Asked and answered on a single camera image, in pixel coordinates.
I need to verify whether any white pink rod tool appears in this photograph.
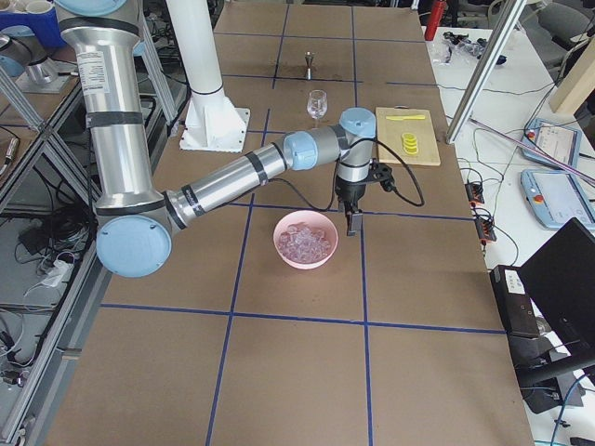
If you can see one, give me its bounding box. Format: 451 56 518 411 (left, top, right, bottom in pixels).
469 118 595 186

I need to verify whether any pink bowl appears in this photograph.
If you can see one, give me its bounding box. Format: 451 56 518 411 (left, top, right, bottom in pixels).
273 210 338 269

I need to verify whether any yellow plastic knife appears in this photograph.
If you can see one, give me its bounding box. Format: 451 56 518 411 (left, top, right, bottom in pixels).
385 114 427 122

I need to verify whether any pile of clear ice cubes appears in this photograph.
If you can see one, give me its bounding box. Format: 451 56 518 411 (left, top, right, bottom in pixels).
276 223 333 264

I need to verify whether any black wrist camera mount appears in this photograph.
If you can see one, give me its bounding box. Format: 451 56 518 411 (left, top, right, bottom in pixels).
367 159 396 192

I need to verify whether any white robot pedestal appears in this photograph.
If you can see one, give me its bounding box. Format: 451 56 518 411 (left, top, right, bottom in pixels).
166 0 250 153

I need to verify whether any blue teach pendant near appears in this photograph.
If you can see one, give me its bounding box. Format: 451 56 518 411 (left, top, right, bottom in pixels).
521 169 594 230

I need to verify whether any red cylinder bottle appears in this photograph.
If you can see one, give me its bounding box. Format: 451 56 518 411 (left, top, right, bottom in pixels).
424 0 447 42

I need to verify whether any clear wine glass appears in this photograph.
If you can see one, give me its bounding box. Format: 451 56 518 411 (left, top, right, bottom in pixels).
307 89 328 127

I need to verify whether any bamboo cutting board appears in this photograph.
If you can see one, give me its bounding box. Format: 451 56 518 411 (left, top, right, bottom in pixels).
376 107 441 166

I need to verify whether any steel double jigger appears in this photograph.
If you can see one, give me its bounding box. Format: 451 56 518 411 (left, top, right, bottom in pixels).
304 51 314 80

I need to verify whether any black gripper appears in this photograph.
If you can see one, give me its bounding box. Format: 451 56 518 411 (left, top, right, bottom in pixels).
335 178 366 236

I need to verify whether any aluminium frame post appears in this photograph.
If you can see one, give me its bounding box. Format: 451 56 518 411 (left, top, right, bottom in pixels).
445 0 526 144

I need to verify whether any black box device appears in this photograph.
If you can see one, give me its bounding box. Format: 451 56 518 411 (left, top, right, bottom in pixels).
490 265 539 339

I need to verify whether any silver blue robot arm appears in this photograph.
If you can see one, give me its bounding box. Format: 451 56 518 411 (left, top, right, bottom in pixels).
55 1 377 278

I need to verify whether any blue plastic bin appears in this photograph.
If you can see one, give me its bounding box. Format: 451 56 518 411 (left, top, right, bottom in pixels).
1 7 67 47

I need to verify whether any blue teach pendant far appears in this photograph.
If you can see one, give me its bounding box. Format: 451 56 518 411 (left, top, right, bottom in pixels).
522 118 581 167

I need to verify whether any black monitor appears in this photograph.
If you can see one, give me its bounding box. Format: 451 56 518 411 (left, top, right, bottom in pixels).
518 217 594 352

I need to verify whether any blue teach pendant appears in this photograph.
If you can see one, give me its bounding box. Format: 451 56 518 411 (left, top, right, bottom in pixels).
522 118 581 167
521 169 594 230

